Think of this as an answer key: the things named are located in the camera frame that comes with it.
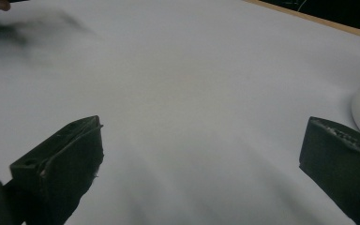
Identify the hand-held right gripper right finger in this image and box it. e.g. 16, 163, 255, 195
298, 116, 360, 225

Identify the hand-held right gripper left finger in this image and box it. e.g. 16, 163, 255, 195
9, 114, 104, 225

